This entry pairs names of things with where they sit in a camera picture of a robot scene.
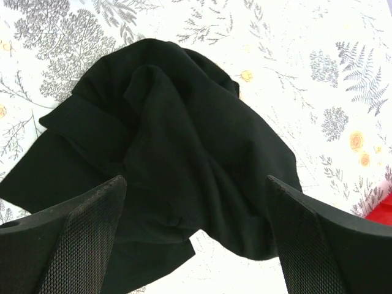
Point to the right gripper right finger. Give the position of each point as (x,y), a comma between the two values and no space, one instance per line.
(325,250)

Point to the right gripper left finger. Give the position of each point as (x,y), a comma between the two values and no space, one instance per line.
(64,248)

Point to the black floral print t-shirt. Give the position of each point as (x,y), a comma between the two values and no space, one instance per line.
(194,157)

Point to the red plastic bin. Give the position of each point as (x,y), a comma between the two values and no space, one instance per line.
(382,213)

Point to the floral patterned table mat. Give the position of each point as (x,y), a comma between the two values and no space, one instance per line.
(317,72)

